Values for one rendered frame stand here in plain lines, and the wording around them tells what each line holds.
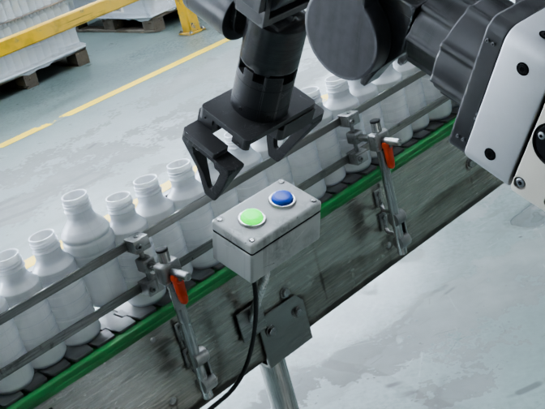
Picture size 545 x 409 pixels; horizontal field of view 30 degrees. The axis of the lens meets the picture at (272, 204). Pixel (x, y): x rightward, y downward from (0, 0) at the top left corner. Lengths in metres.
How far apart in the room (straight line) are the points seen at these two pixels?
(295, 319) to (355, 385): 1.36
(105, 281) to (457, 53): 0.80
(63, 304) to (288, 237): 0.32
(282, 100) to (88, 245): 0.51
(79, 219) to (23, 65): 6.00
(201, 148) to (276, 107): 0.08
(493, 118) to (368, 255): 1.02
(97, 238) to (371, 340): 1.86
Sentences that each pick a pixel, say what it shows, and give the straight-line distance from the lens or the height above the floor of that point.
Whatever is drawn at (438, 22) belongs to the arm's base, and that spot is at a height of 1.46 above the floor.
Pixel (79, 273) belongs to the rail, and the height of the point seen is 1.11.
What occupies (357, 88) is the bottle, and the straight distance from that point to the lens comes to 1.75.
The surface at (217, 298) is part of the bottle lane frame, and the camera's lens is 1.53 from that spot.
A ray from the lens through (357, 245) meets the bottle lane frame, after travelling 1.72.
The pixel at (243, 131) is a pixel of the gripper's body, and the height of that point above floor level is 1.36.
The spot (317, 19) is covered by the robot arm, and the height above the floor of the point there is 1.47.
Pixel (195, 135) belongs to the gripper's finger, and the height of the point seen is 1.36.
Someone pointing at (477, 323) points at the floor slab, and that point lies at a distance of 3.16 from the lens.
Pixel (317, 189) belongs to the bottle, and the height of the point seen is 1.02.
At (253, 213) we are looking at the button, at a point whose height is 1.12.
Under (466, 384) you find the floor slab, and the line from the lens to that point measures 2.90.
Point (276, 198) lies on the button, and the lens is 1.41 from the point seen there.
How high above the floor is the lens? 1.66
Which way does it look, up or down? 23 degrees down
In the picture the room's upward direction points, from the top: 15 degrees counter-clockwise
